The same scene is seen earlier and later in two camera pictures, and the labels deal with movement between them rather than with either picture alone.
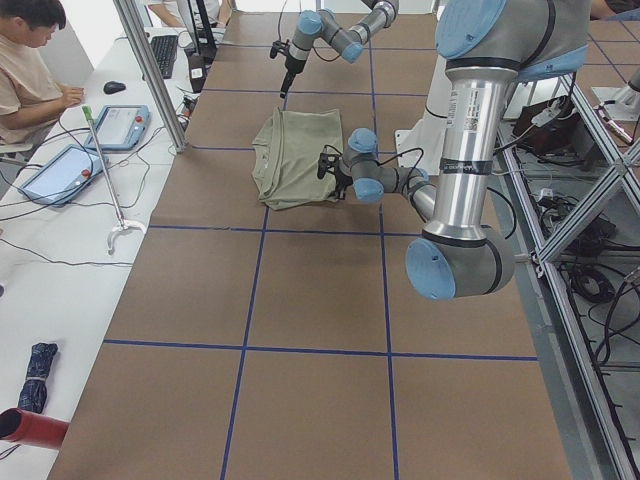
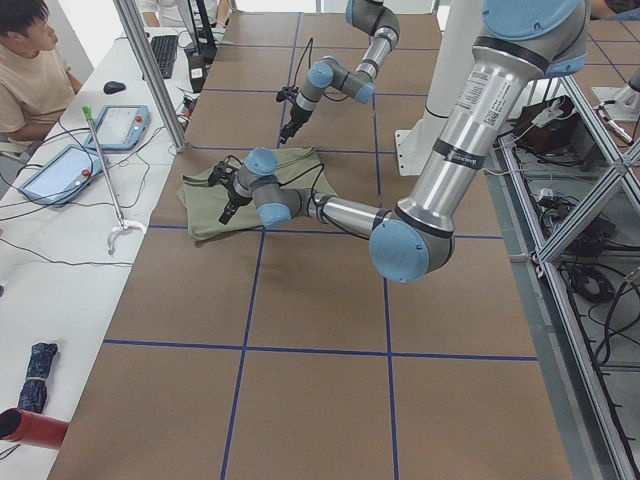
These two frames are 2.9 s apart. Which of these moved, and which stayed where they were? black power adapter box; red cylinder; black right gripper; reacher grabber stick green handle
Moved: black right gripper
Stayed: reacher grabber stick green handle; black power adapter box; red cylinder
